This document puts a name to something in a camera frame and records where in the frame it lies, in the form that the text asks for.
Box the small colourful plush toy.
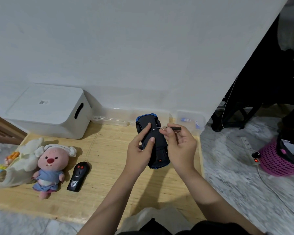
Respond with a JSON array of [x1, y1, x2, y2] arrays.
[[0, 152, 18, 174]]

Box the person's black shorts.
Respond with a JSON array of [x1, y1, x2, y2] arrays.
[[118, 217, 269, 235]]

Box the long clear plastic box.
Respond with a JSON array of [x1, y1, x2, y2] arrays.
[[92, 108, 136, 127]]

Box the person's right forearm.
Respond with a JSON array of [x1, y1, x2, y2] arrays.
[[173, 166, 265, 235]]

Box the blue black toy car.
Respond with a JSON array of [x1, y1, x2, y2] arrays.
[[135, 113, 171, 170]]

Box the black chair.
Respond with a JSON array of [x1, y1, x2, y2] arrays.
[[211, 12, 294, 132]]

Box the small black screwdriver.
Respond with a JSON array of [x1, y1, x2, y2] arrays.
[[154, 126, 182, 131]]

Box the pink plastic basket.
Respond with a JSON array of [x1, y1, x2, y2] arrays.
[[258, 138, 294, 177]]

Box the black bag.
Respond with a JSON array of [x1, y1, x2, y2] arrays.
[[275, 129, 294, 167]]

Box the brown wooden furniture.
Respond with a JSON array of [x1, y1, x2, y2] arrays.
[[0, 111, 28, 145]]

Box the clear plastic parts box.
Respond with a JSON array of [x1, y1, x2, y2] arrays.
[[176, 110, 205, 132]]

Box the thin white hanging cable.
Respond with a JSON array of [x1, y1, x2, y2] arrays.
[[221, 77, 238, 123]]

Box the white lidded storage box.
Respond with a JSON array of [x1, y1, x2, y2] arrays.
[[4, 83, 92, 140]]

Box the black remote controller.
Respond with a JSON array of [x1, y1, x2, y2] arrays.
[[66, 162, 90, 193]]

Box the person's left forearm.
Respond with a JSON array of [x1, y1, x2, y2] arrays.
[[77, 166, 148, 235]]

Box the white power cable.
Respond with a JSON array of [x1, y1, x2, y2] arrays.
[[257, 164, 294, 219]]

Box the pink beaver plush toy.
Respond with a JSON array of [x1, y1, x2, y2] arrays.
[[31, 144, 77, 200]]

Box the white power strip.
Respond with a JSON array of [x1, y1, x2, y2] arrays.
[[240, 136, 261, 166]]

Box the person's white shirt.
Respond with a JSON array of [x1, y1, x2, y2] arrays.
[[115, 205, 187, 235]]

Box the person's right hand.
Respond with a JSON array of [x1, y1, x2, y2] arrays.
[[165, 123, 198, 176]]

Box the white plush toy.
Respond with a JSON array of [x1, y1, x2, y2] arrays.
[[0, 137, 45, 188]]

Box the person's left hand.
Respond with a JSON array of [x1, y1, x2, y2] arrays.
[[124, 122, 155, 179]]

